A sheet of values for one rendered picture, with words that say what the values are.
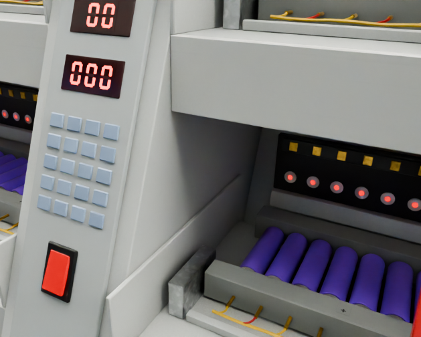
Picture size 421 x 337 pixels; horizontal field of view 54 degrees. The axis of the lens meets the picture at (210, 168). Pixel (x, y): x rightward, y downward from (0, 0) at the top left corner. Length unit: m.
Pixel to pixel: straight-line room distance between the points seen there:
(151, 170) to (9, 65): 0.15
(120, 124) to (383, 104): 0.14
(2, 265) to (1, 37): 0.16
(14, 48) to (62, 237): 0.14
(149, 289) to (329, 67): 0.17
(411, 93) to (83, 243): 0.20
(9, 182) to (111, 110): 0.24
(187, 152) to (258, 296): 0.11
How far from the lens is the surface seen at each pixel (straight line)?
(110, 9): 0.27
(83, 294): 0.28
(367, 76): 0.21
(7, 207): 0.42
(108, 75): 0.26
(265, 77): 0.22
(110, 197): 0.25
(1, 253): 0.31
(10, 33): 0.33
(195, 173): 0.30
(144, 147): 0.24
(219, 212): 0.35
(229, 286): 0.30
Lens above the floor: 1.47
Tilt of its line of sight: 5 degrees down
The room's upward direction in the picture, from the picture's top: 11 degrees clockwise
